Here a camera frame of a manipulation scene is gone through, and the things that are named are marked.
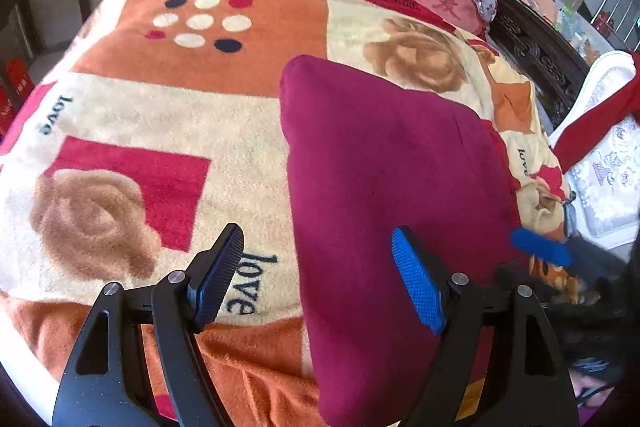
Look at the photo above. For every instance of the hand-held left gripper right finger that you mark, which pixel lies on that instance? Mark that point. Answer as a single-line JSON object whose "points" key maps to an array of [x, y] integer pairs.
{"points": [[417, 282]]}

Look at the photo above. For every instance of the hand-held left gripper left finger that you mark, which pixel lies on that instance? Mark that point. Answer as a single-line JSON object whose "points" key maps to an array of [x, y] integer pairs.
{"points": [[216, 279]]}

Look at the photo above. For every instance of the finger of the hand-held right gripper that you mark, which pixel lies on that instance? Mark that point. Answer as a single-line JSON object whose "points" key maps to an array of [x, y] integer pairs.
{"points": [[540, 247], [507, 278]]}

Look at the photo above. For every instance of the maroon fleece garment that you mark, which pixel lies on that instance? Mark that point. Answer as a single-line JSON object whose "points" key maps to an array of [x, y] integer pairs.
{"points": [[380, 187]]}

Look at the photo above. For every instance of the person's right hand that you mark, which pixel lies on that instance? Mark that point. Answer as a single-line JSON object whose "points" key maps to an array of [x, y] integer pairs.
{"points": [[590, 387]]}

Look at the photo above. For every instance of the red cloth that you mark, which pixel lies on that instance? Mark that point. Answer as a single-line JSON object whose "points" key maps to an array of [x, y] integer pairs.
{"points": [[600, 117]]}

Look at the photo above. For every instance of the printed fleece blanket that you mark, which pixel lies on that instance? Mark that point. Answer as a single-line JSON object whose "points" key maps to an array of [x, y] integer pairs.
{"points": [[165, 107]]}

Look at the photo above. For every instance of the dark carved wooden headboard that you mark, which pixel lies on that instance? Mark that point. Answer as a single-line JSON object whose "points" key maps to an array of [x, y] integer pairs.
{"points": [[537, 47]]}

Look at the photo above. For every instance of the metal rack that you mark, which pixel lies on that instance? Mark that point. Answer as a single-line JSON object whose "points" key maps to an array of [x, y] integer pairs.
{"points": [[620, 12]]}

